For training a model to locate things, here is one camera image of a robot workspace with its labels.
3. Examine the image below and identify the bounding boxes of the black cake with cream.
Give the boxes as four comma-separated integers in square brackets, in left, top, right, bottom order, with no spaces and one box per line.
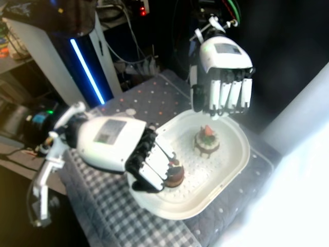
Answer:
[164,159,185,188]

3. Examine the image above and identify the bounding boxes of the black device with red light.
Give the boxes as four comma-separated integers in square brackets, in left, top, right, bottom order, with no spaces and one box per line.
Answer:
[135,0,150,16]

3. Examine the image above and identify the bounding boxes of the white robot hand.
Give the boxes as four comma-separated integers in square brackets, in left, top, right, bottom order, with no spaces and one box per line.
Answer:
[189,36,256,121]
[76,116,177,193]

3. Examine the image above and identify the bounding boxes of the computer tower with blue light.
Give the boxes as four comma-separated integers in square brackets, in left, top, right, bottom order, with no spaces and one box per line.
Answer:
[5,14,123,109]

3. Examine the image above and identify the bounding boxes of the grey checked dotted quilt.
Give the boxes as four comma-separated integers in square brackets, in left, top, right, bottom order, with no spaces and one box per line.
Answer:
[60,68,281,247]

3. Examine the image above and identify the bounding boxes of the white plastic tray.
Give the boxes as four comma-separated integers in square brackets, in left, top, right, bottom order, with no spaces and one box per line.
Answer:
[128,110,251,221]

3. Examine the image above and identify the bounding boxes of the grey cable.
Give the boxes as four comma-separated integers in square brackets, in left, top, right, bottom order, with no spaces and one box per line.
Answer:
[120,5,157,67]

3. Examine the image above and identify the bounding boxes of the red and green cables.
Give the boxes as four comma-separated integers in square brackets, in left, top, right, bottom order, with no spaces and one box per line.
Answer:
[222,0,242,25]

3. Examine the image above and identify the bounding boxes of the black device with green light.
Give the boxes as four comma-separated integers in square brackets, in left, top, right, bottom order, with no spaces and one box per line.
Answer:
[24,102,64,147]

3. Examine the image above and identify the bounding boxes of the black cake with strawberry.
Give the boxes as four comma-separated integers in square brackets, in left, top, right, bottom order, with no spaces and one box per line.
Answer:
[193,125,221,158]

